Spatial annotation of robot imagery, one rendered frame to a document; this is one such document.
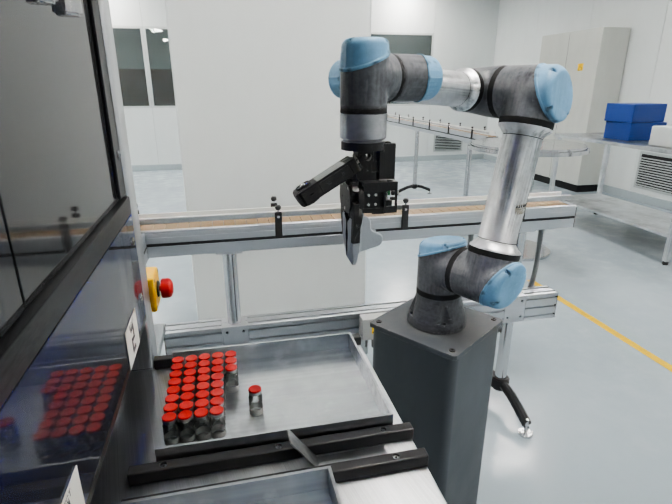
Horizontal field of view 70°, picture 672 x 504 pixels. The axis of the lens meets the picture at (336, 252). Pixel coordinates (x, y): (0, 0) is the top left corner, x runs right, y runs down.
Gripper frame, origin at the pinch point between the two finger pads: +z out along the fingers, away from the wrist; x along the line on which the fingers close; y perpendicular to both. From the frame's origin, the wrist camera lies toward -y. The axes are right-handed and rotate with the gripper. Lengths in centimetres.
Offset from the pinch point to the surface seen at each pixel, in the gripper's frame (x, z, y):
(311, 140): 143, -5, 19
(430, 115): 796, 26, 364
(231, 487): -28.4, 18.4, -22.3
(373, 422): -20.0, 19.0, -1.3
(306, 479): -28.4, 19.3, -12.9
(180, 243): 82, 21, -36
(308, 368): 0.1, 21.4, -7.6
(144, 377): 4.2, 21.6, -37.1
